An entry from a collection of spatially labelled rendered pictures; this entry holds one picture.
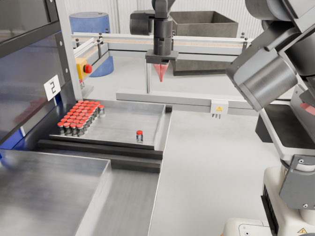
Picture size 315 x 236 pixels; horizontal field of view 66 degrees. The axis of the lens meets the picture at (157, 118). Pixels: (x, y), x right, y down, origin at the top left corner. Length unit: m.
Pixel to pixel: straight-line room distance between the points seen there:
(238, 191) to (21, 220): 1.51
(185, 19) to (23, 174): 3.89
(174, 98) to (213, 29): 1.79
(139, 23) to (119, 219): 0.54
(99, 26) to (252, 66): 3.25
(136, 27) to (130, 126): 0.34
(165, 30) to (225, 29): 2.75
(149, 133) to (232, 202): 1.12
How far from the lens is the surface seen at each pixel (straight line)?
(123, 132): 0.85
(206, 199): 1.81
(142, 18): 0.78
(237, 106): 1.86
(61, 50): 0.96
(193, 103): 1.83
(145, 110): 0.97
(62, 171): 0.75
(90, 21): 3.47
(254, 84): 0.31
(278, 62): 0.32
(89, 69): 1.09
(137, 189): 0.66
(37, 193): 0.71
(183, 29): 3.34
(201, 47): 1.65
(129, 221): 0.60
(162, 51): 0.78
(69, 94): 1.06
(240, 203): 1.84
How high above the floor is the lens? 1.37
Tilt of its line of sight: 32 degrees down
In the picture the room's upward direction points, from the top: straight up
